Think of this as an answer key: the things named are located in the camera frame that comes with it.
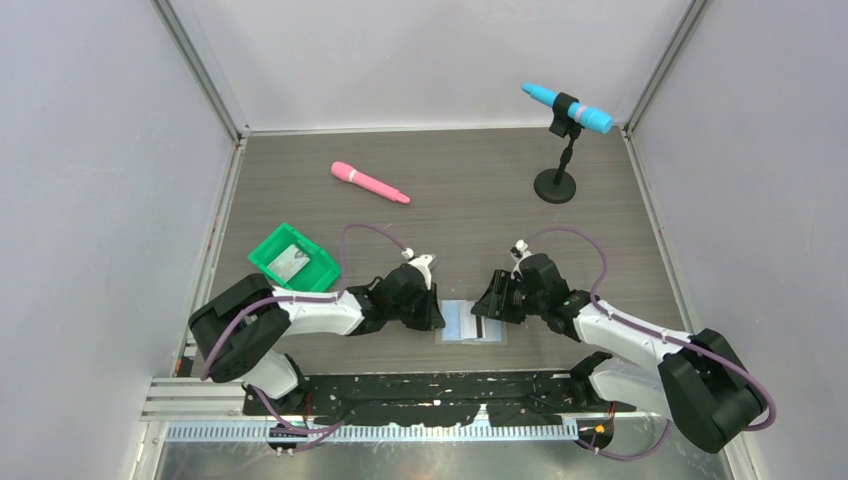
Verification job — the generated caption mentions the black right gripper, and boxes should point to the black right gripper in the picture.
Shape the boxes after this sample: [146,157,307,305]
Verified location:
[471,269,547,326]

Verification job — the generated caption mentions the grey card holder wallet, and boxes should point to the grey card holder wallet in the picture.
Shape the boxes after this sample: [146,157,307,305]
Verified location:
[435,300,507,345]

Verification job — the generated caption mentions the white magnetic stripe card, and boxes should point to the white magnetic stripe card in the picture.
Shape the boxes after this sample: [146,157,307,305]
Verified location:
[460,316,504,343]

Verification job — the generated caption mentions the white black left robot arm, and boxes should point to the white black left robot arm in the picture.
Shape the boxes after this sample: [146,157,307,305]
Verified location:
[188,255,445,414]

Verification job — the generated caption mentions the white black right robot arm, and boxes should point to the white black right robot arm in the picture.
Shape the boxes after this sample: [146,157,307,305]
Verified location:
[471,254,769,453]

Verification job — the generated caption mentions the silver card in bin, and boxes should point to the silver card in bin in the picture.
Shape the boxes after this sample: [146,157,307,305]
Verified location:
[267,244,310,282]

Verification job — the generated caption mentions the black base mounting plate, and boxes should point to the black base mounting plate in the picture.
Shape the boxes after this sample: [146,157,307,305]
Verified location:
[272,371,633,427]

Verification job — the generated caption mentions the green plastic bin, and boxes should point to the green plastic bin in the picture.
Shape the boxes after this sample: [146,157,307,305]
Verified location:
[248,223,341,292]

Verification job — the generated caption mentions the black microphone stand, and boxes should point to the black microphone stand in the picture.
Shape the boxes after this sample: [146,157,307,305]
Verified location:
[533,129,582,204]

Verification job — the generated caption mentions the pink toy microphone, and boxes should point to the pink toy microphone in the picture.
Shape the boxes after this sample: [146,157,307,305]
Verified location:
[331,161,411,205]

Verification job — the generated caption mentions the blue toy microphone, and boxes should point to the blue toy microphone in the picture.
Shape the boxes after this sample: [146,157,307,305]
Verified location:
[521,83,614,137]

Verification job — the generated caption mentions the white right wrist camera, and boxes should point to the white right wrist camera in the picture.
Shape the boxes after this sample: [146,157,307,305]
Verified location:
[510,239,533,277]

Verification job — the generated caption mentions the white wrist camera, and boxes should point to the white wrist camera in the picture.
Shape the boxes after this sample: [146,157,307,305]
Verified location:
[401,248,436,290]
[510,239,533,277]

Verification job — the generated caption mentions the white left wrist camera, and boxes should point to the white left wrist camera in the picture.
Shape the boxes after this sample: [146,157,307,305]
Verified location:
[401,248,436,290]

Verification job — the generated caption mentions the aluminium front rail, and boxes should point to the aluminium front rail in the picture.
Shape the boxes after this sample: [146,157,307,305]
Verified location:
[140,378,607,450]

